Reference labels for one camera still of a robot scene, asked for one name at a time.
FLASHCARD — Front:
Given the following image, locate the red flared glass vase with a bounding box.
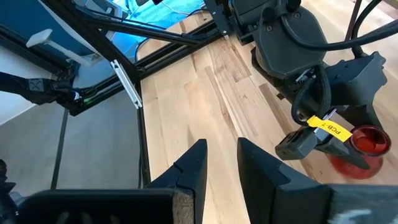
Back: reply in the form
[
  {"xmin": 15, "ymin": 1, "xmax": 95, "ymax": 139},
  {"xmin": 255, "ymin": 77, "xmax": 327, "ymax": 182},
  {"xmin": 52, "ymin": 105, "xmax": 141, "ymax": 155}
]
[{"xmin": 329, "ymin": 124, "xmax": 392, "ymax": 180}]

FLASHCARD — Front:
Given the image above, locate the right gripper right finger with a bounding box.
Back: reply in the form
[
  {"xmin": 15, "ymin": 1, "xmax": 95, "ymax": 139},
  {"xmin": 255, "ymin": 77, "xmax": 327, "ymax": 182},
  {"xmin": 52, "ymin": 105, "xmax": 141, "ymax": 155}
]
[{"xmin": 238, "ymin": 138, "xmax": 330, "ymax": 224}]

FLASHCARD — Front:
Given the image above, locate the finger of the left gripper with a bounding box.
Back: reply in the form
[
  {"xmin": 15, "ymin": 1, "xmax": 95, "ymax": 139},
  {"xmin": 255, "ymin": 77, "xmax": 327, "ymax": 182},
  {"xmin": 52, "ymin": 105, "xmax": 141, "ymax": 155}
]
[
  {"xmin": 317, "ymin": 136, "xmax": 371, "ymax": 170},
  {"xmin": 341, "ymin": 105, "xmax": 384, "ymax": 127}
]

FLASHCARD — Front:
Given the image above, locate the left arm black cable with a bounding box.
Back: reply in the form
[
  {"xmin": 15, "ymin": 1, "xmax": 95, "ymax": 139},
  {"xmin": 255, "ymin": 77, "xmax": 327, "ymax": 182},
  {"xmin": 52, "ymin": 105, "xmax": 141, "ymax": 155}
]
[{"xmin": 279, "ymin": 0, "xmax": 398, "ymax": 60}]

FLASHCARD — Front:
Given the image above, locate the white plastic bracket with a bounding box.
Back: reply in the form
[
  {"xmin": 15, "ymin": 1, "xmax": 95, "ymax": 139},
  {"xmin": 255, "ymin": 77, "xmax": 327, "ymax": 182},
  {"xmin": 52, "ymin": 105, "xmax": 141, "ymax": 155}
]
[{"xmin": 25, "ymin": 28, "xmax": 94, "ymax": 68}]

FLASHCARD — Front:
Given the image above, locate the silver aluminium bracket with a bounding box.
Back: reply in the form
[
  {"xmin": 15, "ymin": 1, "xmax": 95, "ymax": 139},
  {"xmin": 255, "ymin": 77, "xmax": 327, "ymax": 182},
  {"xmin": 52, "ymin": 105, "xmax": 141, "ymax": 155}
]
[{"xmin": 110, "ymin": 58, "xmax": 143, "ymax": 110}]

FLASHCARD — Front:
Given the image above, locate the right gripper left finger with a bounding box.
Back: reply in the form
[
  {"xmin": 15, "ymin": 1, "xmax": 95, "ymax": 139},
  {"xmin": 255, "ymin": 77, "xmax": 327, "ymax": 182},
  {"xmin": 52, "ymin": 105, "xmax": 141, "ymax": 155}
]
[{"xmin": 144, "ymin": 139, "xmax": 208, "ymax": 224}]

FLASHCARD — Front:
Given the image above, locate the yellow PCB-7 label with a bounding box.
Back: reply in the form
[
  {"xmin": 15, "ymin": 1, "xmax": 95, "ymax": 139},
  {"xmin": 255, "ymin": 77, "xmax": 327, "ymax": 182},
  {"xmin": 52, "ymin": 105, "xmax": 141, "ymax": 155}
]
[{"xmin": 306, "ymin": 114, "xmax": 354, "ymax": 143}]

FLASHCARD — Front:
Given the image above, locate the black braided cable sleeve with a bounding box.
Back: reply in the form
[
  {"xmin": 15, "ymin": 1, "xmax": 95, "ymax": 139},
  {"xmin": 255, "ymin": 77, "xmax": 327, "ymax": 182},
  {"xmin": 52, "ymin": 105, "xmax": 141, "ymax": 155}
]
[{"xmin": 0, "ymin": 70, "xmax": 85, "ymax": 116}]

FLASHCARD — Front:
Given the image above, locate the black aluminium table frame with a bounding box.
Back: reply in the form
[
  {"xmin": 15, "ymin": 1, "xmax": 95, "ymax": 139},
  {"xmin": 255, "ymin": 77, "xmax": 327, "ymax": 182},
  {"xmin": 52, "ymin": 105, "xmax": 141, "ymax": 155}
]
[{"xmin": 0, "ymin": 0, "xmax": 228, "ymax": 190}]

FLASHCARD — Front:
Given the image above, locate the braided black camera cable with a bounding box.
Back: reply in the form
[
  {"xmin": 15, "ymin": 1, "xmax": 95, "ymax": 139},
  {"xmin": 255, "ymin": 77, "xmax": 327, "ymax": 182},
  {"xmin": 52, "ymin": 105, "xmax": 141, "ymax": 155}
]
[{"xmin": 290, "ymin": 63, "xmax": 333, "ymax": 127}]

